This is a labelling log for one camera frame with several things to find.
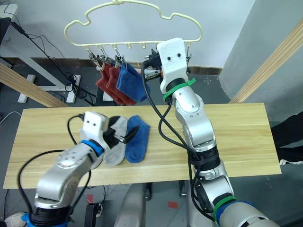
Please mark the black floor box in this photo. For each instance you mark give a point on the black floor box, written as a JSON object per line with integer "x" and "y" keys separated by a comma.
{"x": 92, "y": 215}

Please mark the wooden beam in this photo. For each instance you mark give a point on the wooden beam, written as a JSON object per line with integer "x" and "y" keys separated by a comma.
{"x": 267, "y": 63}
{"x": 23, "y": 85}

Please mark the grey and black sock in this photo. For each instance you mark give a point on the grey and black sock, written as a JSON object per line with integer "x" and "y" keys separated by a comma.
{"x": 117, "y": 154}

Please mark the white stand foot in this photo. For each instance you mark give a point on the white stand foot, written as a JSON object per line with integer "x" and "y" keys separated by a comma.
{"x": 108, "y": 96}

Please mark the red sock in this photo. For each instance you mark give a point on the red sock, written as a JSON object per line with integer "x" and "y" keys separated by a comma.
{"x": 116, "y": 91}
{"x": 102, "y": 81}

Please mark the black trouser leg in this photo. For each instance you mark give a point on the black trouser leg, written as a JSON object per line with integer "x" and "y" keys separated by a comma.
{"x": 288, "y": 132}

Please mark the black table caster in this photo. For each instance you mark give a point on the black table caster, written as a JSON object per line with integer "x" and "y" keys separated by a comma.
{"x": 148, "y": 192}
{"x": 183, "y": 189}

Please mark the white desk frame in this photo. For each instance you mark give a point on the white desk frame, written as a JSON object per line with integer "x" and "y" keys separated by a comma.
{"x": 45, "y": 73}

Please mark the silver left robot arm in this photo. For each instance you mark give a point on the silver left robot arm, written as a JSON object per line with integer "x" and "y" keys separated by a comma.
{"x": 61, "y": 170}

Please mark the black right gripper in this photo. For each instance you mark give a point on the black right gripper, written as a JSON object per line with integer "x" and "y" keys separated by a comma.
{"x": 157, "y": 63}

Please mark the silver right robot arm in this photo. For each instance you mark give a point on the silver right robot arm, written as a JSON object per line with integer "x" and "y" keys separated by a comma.
{"x": 196, "y": 123}

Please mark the blue sock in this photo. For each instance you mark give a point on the blue sock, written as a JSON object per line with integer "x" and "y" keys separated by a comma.
{"x": 131, "y": 84}
{"x": 137, "y": 142}

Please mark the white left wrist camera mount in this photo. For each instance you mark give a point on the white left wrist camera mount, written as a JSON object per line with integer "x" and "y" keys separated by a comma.
{"x": 94, "y": 131}

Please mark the cream plastic clip hanger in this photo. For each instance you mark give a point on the cream plastic clip hanger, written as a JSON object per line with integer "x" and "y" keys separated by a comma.
{"x": 132, "y": 44}

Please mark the white shoe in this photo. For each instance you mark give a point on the white shoe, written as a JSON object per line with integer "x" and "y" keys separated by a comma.
{"x": 291, "y": 162}

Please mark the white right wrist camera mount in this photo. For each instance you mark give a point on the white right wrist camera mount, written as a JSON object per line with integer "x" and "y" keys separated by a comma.
{"x": 172, "y": 67}

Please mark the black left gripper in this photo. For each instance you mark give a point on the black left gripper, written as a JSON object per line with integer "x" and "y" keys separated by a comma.
{"x": 110, "y": 138}

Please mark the metal hanger clip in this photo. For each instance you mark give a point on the metal hanger clip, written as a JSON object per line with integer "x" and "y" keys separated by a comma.
{"x": 104, "y": 58}
{"x": 188, "y": 55}
{"x": 93, "y": 58}
{"x": 119, "y": 60}

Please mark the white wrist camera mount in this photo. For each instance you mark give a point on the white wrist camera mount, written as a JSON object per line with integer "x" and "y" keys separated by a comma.
{"x": 94, "y": 131}
{"x": 172, "y": 67}

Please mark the grey rounded shape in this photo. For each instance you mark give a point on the grey rounded shape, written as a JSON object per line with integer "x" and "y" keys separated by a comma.
{"x": 131, "y": 208}

